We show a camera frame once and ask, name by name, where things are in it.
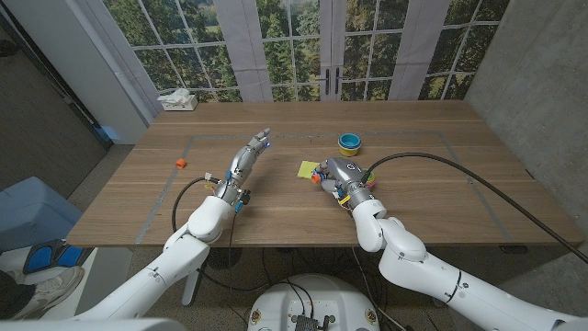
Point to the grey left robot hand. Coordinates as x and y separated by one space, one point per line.
241 167

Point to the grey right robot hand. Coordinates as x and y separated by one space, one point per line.
342 177

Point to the orange and white glue stick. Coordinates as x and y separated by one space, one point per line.
315 178

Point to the yellow sticky note pad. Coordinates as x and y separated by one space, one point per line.
307 169

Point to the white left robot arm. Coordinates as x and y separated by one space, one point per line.
174 262

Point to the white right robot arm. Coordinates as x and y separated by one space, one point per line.
436 271

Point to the pink rainbow toy cup stack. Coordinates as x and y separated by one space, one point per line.
370 180

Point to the yellow and blue toy cups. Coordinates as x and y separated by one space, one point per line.
349 144

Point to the small orange cap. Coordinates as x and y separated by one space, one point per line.
181 163

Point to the grey tape outline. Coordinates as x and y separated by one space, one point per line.
161 197

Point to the white tissue box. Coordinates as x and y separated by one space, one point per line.
179 103

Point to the black round fan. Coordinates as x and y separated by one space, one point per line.
223 257

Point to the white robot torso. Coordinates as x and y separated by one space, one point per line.
312 299

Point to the printed window backdrop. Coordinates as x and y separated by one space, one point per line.
298 50

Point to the blue upholstered seat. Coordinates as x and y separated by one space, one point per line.
32 211

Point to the blue and black foot pedals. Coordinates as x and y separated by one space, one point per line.
41 258

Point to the white sneaker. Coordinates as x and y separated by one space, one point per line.
48 292

